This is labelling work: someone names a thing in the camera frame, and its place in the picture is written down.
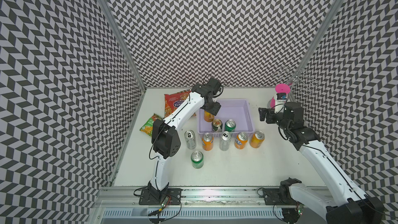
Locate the lavender plastic basket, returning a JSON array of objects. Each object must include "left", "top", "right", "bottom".
[{"left": 197, "top": 99, "right": 255, "bottom": 138}]

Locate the gold top green can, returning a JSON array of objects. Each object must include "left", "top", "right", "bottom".
[{"left": 211, "top": 119, "right": 223, "bottom": 132}]

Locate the orange Fanta can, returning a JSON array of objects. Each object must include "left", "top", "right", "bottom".
[{"left": 234, "top": 132, "right": 248, "bottom": 149}]

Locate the white Monster can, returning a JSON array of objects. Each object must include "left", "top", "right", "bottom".
[
  {"left": 219, "top": 131, "right": 231, "bottom": 151},
  {"left": 184, "top": 130, "right": 197, "bottom": 150}
]

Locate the green soda can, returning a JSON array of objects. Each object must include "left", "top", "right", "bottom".
[{"left": 191, "top": 151, "right": 204, "bottom": 169}]

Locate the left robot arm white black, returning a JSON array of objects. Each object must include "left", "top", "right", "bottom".
[{"left": 148, "top": 77, "right": 223, "bottom": 195}]

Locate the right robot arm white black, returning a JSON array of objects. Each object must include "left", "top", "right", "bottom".
[{"left": 258, "top": 102, "right": 385, "bottom": 224}]

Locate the red candy bag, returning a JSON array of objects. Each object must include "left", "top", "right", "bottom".
[{"left": 164, "top": 89, "right": 191, "bottom": 117}]

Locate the chrome glass holder stand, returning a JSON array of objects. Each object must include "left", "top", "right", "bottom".
[{"left": 267, "top": 67, "right": 320, "bottom": 109}]

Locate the green snack bag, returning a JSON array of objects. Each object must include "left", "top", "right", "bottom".
[{"left": 140, "top": 114, "right": 163, "bottom": 136}]

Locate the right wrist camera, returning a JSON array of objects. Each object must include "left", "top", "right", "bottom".
[{"left": 274, "top": 92, "right": 287, "bottom": 113}]

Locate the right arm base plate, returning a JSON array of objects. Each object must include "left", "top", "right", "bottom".
[{"left": 259, "top": 188, "right": 302, "bottom": 206}]

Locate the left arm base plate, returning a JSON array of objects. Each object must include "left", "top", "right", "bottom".
[{"left": 139, "top": 188, "right": 182, "bottom": 206}]

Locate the aluminium front rail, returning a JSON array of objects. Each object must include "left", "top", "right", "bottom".
[{"left": 93, "top": 186, "right": 309, "bottom": 209}]

